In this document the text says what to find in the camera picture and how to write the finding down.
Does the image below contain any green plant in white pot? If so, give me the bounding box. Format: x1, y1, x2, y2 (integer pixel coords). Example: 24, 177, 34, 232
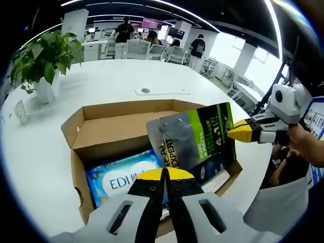
10, 29, 84, 105

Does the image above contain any blue white poster board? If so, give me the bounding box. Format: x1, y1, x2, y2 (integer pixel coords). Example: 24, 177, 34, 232
302, 97, 324, 189

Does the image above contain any brown cardboard shoe box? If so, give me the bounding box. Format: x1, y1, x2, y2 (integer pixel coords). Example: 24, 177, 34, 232
60, 99, 243, 237

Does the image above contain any white table power strip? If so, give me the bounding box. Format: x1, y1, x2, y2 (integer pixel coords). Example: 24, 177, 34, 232
135, 87, 191, 96

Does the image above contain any row of white office chairs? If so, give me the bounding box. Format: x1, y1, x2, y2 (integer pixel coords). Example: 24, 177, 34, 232
105, 39, 191, 64

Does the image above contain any purple wall screen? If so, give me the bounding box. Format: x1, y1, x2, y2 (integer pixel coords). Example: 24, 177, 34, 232
141, 18, 164, 30

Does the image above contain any blue wet wipes pack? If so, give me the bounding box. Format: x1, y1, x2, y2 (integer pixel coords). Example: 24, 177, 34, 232
85, 149, 167, 209

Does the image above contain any grey green stand-up pouch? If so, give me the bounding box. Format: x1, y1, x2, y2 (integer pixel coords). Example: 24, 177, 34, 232
146, 102, 237, 182

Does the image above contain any large black display screen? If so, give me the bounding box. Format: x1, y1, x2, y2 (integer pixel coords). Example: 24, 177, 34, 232
290, 35, 324, 88

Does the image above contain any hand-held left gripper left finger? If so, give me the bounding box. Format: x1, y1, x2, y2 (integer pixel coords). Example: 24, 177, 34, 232
54, 168, 165, 243

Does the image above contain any person's black clothing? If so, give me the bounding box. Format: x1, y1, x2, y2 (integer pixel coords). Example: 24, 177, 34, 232
268, 146, 309, 189

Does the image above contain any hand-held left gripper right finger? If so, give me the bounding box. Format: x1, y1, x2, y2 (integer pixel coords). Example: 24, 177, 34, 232
165, 168, 281, 243

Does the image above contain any dark wall monitor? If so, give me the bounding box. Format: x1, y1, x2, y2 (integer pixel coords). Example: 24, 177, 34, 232
168, 26, 186, 39

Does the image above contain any small white carton box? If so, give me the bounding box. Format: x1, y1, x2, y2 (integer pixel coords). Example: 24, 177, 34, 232
201, 170, 231, 195

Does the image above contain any person's right hand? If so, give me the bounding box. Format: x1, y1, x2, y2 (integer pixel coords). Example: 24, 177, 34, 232
288, 123, 317, 159

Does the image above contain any white cabinet desk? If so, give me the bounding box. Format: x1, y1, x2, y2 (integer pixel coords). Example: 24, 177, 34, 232
83, 40, 107, 62

